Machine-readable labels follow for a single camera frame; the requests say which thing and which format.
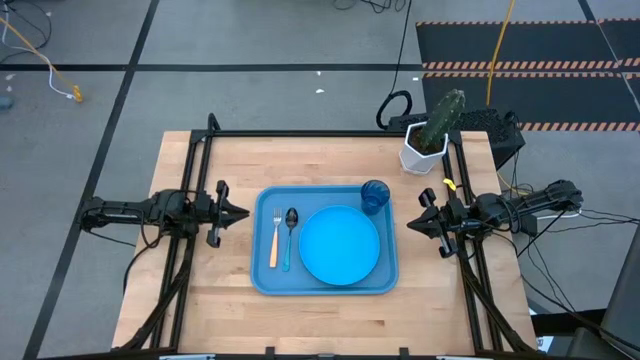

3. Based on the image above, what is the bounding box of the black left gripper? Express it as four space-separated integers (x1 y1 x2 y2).
192 179 251 250

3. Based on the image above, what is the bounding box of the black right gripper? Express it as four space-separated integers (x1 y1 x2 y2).
406 187 469 260

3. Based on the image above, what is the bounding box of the fork with orange handle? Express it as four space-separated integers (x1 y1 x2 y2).
268 207 284 270

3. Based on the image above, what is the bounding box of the spoon with teal handle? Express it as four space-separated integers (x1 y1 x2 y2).
281 206 300 274

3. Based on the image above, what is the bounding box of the dark blue plastic cup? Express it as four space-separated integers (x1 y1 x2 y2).
360 179 392 217

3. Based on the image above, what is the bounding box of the blue plastic tray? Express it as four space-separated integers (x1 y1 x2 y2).
249 184 400 297

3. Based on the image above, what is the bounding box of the round blue plate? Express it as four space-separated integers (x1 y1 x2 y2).
298 204 382 287

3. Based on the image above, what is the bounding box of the white hexagonal plant pot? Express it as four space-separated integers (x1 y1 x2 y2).
398 121 450 176

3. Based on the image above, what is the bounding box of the black power adapter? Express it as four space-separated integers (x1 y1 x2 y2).
518 214 539 237

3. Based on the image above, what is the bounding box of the green cactus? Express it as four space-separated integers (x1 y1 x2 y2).
418 88 467 154

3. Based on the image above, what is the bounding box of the grey chair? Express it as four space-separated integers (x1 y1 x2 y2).
567 239 640 360

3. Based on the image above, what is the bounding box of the black hazard-striped floor mat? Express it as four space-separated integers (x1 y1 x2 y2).
416 18 640 134

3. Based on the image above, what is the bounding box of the black hanging coiled cable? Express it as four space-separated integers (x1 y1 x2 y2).
375 0 414 130

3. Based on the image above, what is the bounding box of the black metal table frame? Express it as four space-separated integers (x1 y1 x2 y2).
122 113 536 360

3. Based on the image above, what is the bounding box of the white power cable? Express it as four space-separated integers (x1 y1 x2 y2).
537 209 584 222

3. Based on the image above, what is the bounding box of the yellow hanging cable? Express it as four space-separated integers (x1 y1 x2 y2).
487 0 517 107

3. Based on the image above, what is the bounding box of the yellow floor cable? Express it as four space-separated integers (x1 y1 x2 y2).
0 16 84 104

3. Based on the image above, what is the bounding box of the white floor cable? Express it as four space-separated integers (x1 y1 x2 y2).
0 9 76 100

